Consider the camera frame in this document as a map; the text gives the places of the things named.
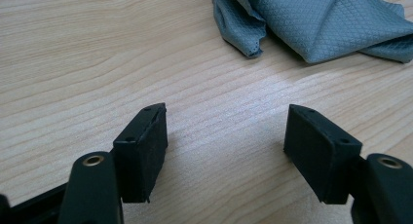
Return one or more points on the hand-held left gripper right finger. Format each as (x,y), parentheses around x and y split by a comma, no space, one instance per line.
(318,152)

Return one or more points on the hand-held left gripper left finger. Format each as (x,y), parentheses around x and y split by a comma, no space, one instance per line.
(142,152)

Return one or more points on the grey cloth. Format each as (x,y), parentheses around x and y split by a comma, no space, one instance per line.
(324,22)

